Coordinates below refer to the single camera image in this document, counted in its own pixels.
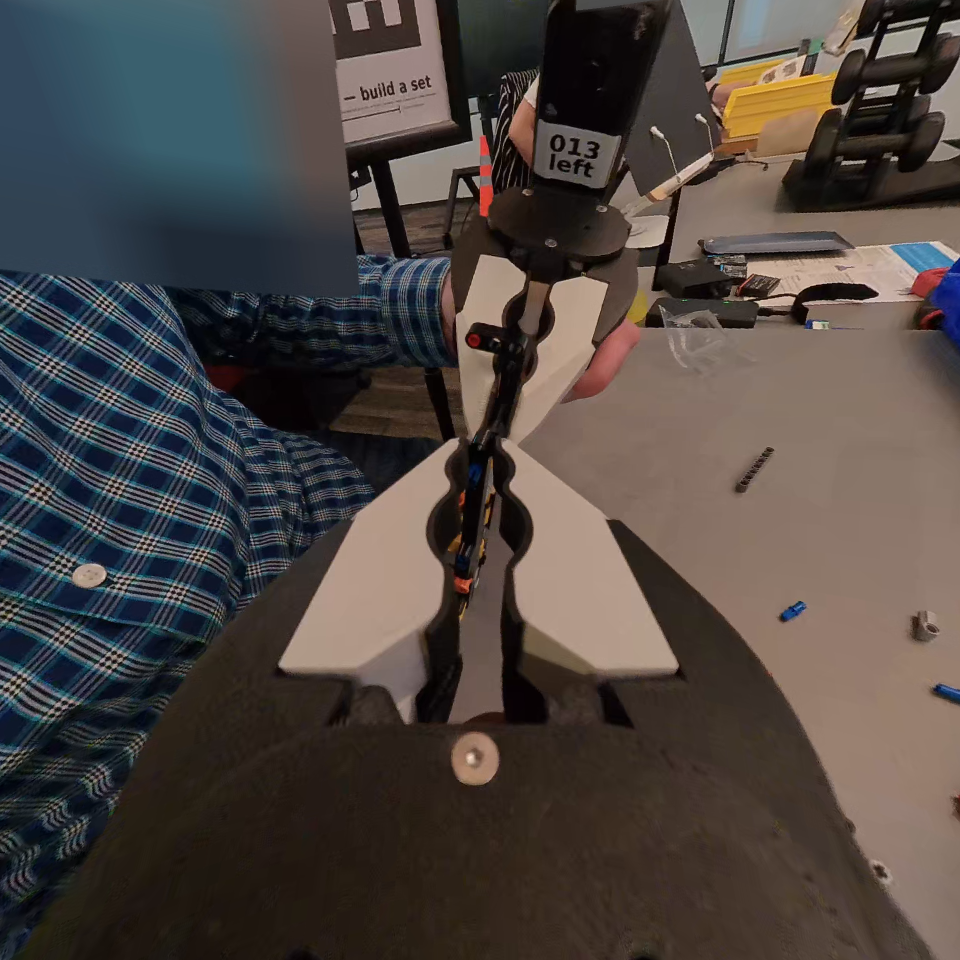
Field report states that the person's left forearm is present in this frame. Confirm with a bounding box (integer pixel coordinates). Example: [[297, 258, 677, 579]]
[[172, 255, 455, 372]]

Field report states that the brown paper bag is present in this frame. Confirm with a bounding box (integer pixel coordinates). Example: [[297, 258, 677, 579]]
[[757, 108, 826, 160]]

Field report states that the printed paper sheet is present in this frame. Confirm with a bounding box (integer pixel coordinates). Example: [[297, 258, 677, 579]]
[[746, 241, 960, 303]]

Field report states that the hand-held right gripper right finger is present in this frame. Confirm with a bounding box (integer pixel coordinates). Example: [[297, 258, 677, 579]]
[[483, 438, 681, 725]]

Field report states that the clear plastic bag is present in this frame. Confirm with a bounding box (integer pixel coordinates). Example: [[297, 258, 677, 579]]
[[663, 306, 755, 370]]

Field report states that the person's left hand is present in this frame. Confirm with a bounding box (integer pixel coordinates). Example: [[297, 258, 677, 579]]
[[561, 322, 643, 404]]

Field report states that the black curved strap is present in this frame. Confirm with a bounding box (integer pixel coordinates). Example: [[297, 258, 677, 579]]
[[795, 282, 879, 325]]

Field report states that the black easel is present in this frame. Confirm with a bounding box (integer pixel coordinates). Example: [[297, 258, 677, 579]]
[[345, 123, 481, 444]]

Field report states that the small black box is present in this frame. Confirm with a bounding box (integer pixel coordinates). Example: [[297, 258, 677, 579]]
[[663, 260, 732, 299]]

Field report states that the yellow storage bin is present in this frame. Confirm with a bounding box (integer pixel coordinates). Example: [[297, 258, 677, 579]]
[[723, 75, 837, 141], [720, 58, 816, 95]]

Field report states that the dark grey lego beam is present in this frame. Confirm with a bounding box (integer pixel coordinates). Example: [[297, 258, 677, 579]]
[[735, 447, 775, 494]]

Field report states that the dark blue flat pouch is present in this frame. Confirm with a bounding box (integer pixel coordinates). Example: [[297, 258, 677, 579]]
[[697, 231, 856, 258]]

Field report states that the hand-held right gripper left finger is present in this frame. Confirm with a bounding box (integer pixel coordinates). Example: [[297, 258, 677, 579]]
[[277, 438, 470, 725]]

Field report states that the white book stand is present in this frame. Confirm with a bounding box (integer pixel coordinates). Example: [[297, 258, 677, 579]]
[[618, 112, 719, 250]]

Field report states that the black flat device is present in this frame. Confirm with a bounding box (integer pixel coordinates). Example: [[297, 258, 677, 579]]
[[646, 297, 760, 330]]

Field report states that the person's plaid shirt torso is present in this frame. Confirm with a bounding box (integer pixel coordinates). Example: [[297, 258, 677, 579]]
[[0, 270, 376, 939]]

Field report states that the red round object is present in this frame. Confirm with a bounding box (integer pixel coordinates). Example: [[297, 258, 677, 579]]
[[913, 264, 958, 331]]

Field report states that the framed marker sign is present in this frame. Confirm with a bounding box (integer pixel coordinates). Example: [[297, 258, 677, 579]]
[[328, 0, 472, 151]]

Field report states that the black monitor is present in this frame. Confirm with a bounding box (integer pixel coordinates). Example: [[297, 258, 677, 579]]
[[456, 0, 555, 102]]

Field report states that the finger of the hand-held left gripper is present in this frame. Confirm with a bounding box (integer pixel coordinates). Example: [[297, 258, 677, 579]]
[[453, 255, 526, 444], [497, 274, 611, 445]]

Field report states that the rack of black dumbbells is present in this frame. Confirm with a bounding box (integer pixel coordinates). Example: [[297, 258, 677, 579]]
[[780, 0, 960, 216]]

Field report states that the black lego technic assembly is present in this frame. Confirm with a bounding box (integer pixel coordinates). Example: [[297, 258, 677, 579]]
[[448, 321, 528, 624]]

